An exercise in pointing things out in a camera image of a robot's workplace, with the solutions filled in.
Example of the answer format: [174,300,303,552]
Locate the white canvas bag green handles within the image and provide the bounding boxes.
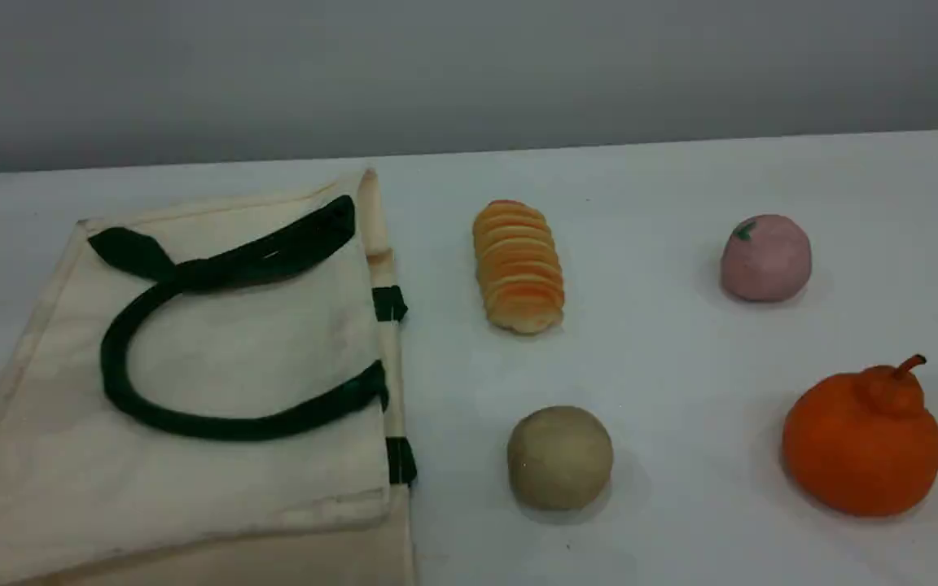
[0,167,419,586]

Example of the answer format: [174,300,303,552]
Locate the long ridged orange bread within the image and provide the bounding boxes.
[471,199,566,336]

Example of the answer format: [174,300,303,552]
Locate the pink peach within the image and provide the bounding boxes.
[719,214,813,304]

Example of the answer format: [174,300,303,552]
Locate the beige round ball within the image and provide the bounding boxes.
[506,405,615,514]

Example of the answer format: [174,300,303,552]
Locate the orange tangerine with stem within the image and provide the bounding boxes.
[780,353,938,519]

